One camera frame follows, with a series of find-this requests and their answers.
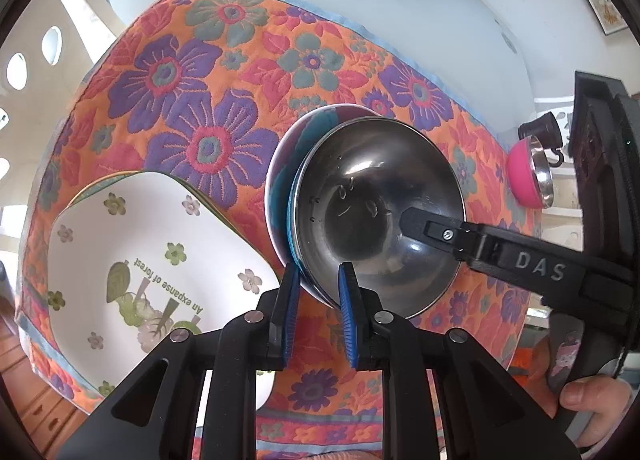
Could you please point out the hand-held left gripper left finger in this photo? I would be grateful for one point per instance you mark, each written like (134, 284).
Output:
(290, 310)

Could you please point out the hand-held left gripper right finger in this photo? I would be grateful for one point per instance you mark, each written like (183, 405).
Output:
(350, 315)

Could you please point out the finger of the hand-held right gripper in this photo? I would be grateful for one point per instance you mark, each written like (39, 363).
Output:
(500, 250)

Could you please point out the stainless steel bowl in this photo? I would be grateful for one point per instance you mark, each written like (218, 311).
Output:
(360, 190)

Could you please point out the white and blue bowl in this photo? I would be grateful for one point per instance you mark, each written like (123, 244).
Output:
(280, 175)

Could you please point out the white floral plate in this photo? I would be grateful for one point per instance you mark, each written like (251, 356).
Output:
(100, 260)
(202, 197)

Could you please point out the person's right hand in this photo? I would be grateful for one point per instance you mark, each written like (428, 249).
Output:
(595, 415)

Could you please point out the pink steel bowl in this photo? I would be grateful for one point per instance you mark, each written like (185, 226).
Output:
(522, 175)

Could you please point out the dark brown small jug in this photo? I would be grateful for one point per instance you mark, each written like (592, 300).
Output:
(542, 133)

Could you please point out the pale printed cloth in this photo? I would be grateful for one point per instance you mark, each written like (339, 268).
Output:
(565, 350)

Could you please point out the floral orange placemat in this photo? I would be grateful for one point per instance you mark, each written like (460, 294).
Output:
(200, 90)

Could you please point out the wooden drawer cabinet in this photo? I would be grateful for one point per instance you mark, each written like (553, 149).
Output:
(45, 410)

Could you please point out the white chair with oval holes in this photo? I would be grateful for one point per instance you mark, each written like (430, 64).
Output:
(35, 105)

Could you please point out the framed wall picture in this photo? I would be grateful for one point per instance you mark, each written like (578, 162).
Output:
(600, 3)

